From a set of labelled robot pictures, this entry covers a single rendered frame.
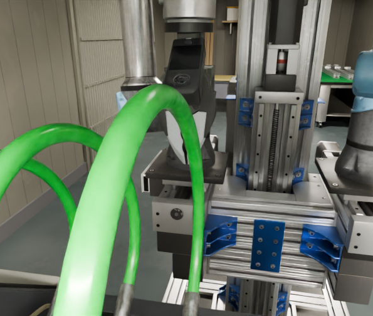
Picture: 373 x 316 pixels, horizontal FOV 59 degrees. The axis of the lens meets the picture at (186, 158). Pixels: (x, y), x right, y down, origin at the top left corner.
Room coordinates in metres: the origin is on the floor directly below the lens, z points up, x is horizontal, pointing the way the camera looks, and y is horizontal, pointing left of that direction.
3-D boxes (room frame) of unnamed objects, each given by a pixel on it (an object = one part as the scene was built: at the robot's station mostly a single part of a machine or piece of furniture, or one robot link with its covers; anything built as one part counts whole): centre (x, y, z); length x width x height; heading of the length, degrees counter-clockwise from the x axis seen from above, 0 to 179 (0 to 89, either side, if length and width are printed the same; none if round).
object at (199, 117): (0.51, -0.02, 1.25); 0.06 x 0.03 x 0.09; 170
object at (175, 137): (0.52, 0.01, 1.25); 0.06 x 0.03 x 0.09; 170
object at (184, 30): (0.52, -0.01, 1.36); 0.09 x 0.08 x 0.12; 170
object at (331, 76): (6.12, -2.65, 0.43); 2.33 x 0.87 x 0.86; 169
